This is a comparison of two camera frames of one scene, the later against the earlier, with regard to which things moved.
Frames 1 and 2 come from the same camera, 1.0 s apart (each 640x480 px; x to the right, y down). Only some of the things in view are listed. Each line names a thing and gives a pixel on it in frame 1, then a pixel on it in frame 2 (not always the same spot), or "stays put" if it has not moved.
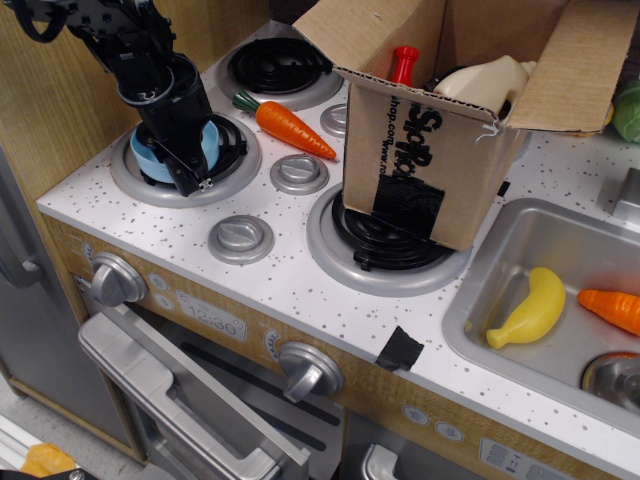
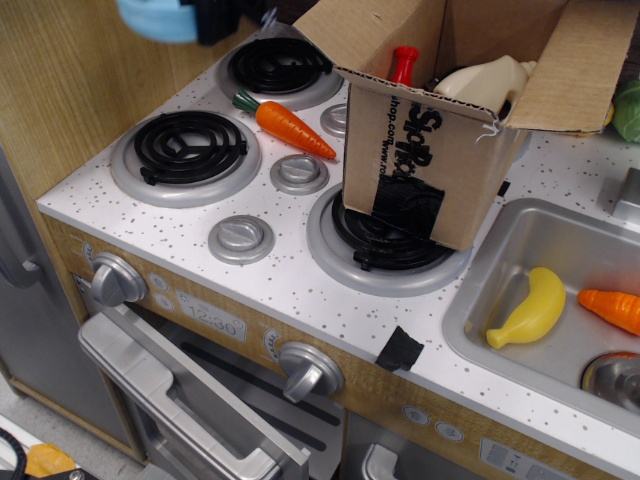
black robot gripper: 135,40 -> 219,20
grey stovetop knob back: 333,120 stays put
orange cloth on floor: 46,459 stays put
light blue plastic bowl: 155,164 -> 160,21
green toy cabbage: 626,107 stays put
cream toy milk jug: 493,84 stays put
